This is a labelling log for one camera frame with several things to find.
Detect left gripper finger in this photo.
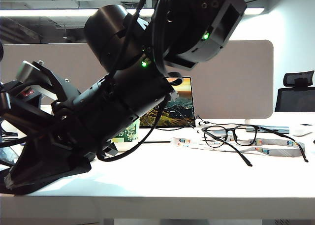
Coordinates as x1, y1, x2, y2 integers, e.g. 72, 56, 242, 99
3, 133, 92, 196
0, 92, 57, 142

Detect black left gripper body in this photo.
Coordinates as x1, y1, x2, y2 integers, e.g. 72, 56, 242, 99
50, 94, 138, 161

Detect black smartphone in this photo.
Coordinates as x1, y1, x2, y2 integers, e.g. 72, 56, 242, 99
0, 146, 20, 168

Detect black charger cable with plug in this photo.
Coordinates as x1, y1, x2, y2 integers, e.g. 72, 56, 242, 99
157, 106, 211, 134

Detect beige fabric desk divider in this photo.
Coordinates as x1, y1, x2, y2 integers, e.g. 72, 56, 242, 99
0, 39, 274, 120

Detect green printed drink cup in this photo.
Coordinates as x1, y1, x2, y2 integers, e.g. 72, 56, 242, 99
112, 118, 141, 152

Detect white laptop with landscape wallpaper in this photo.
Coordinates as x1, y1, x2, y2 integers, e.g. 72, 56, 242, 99
137, 76, 197, 143

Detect long linear ceiling light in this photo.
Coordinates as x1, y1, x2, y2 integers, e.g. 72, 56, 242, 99
0, 7, 265, 18

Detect black round eyeglasses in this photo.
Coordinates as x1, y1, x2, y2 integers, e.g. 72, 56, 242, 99
201, 124, 310, 167

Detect blue grey usb hub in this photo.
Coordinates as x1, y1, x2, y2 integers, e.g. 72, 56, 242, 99
246, 126, 290, 134

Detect black mesh office chair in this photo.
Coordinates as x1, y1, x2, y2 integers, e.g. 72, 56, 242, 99
274, 70, 315, 113

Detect black cable bundle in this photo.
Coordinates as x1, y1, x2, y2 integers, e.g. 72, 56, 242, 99
0, 132, 28, 148

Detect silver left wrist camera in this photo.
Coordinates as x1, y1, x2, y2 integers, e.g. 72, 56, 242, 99
16, 61, 41, 82

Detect grey printed lanyard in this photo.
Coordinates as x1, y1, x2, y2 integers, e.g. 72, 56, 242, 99
172, 137, 305, 159

